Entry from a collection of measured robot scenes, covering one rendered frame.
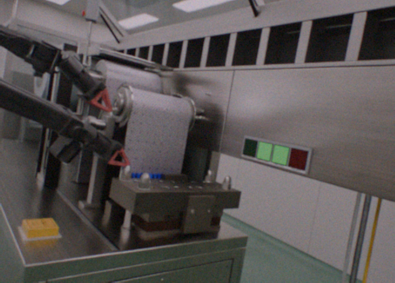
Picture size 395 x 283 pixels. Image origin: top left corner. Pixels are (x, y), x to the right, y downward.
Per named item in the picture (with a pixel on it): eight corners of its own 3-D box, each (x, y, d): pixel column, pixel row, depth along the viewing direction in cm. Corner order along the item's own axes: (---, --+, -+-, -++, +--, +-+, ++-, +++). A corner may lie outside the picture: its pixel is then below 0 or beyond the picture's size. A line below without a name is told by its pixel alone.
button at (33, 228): (21, 228, 82) (22, 219, 81) (50, 226, 86) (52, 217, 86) (26, 239, 76) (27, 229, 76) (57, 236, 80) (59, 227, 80)
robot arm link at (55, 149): (78, 125, 84) (60, 107, 87) (47, 158, 83) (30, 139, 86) (102, 140, 95) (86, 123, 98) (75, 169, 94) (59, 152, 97)
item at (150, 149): (119, 178, 103) (128, 121, 102) (178, 179, 118) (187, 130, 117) (119, 179, 103) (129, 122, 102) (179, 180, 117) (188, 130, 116)
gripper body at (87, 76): (91, 99, 95) (73, 80, 91) (80, 98, 103) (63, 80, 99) (107, 85, 98) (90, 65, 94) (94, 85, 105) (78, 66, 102)
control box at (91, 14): (81, 20, 152) (84, -1, 151) (96, 24, 154) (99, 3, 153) (81, 16, 145) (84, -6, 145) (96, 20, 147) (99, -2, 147)
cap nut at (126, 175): (117, 178, 97) (119, 163, 97) (128, 178, 99) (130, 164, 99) (122, 181, 94) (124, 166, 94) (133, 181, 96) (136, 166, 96)
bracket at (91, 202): (77, 203, 108) (91, 113, 107) (96, 203, 112) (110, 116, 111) (81, 208, 104) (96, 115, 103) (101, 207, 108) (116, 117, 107)
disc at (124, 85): (109, 123, 113) (116, 81, 111) (110, 123, 113) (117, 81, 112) (126, 131, 101) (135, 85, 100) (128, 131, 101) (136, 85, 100)
